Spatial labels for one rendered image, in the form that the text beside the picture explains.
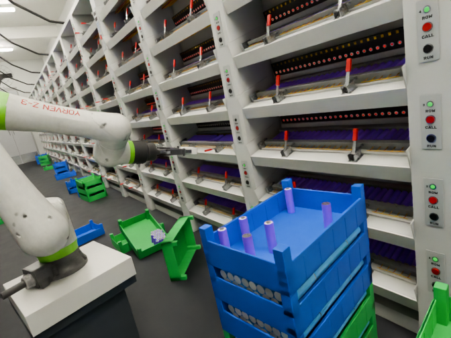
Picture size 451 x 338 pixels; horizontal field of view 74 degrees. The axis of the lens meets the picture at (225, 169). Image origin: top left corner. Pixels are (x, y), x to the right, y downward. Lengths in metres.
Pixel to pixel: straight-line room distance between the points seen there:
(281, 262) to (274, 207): 0.30
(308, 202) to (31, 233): 0.71
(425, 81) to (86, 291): 1.05
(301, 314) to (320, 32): 0.71
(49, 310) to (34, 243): 0.20
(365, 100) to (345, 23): 0.20
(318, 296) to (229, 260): 0.16
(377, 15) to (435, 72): 0.19
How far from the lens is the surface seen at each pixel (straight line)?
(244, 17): 1.29
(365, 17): 0.88
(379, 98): 0.86
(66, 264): 1.14
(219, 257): 0.59
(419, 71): 0.82
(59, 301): 1.04
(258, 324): 0.64
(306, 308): 0.56
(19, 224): 0.94
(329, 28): 0.93
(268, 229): 0.59
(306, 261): 0.53
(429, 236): 0.92
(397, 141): 0.95
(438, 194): 0.86
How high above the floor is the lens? 0.80
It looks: 14 degrees down
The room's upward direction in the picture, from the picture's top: 12 degrees counter-clockwise
